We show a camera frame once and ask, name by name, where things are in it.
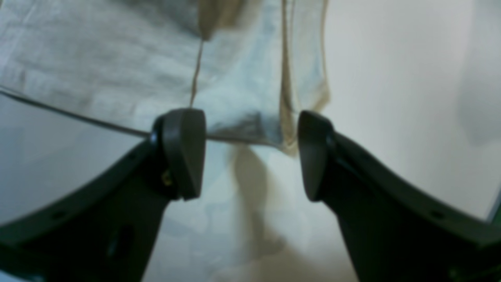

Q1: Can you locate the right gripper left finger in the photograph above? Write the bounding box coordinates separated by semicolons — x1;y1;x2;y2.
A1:
0;108;207;282

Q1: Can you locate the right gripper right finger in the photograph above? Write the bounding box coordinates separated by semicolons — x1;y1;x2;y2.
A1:
297;110;501;282

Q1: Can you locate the grey t-shirt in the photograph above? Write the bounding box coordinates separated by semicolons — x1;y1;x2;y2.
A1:
1;0;329;150

